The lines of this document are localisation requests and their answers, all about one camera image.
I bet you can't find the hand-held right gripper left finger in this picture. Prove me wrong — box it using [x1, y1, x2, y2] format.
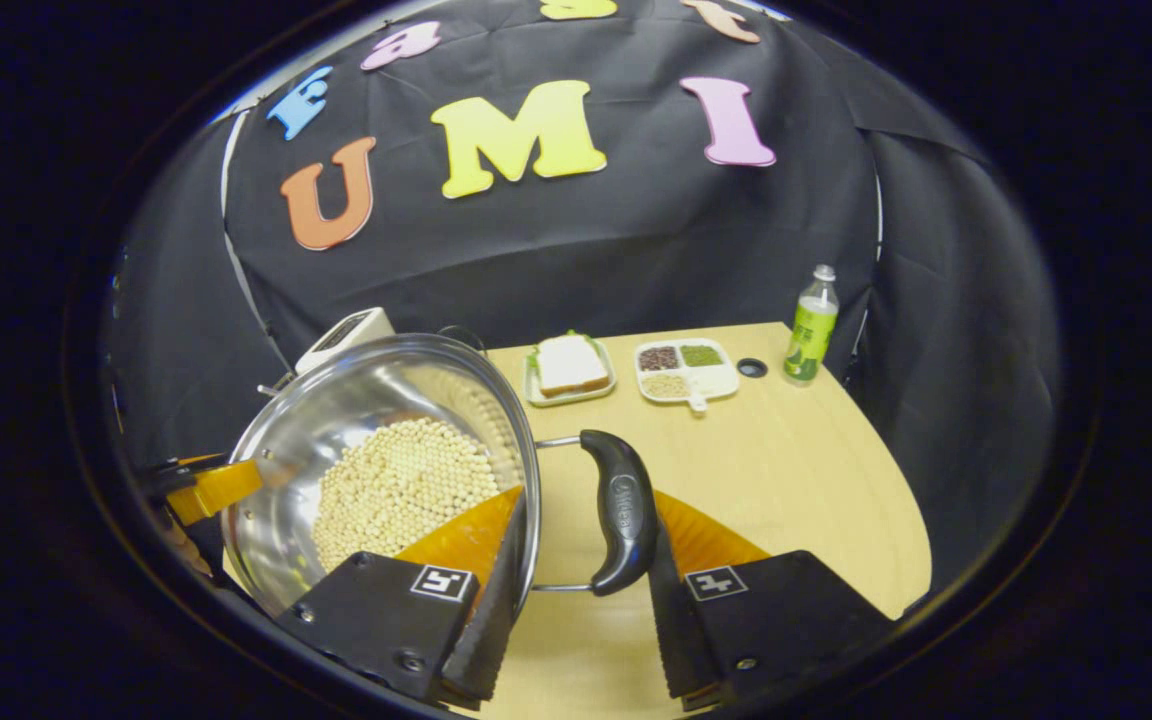
[276, 487, 529, 711]

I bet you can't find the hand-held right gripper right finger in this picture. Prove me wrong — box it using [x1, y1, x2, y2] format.
[648, 490, 895, 713]

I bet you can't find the steel pot with black handle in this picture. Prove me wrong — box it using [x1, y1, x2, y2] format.
[221, 333, 662, 618]

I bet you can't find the heap of pale soybeans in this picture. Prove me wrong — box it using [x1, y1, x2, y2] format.
[311, 418, 504, 573]

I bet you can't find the white kitchen appliance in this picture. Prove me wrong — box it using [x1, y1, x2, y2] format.
[294, 307, 397, 377]

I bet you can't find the small pale rectangular plate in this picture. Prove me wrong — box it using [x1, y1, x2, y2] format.
[524, 338, 619, 408]

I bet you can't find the white divided tray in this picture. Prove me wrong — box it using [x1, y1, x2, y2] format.
[634, 338, 741, 415]

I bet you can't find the sandwich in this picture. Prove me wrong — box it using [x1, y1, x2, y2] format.
[534, 333, 611, 398]

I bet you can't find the green plastic bottle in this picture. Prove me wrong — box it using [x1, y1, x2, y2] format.
[783, 264, 840, 387]

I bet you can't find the black backdrop cloth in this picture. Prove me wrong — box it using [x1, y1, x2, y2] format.
[101, 0, 1062, 601]

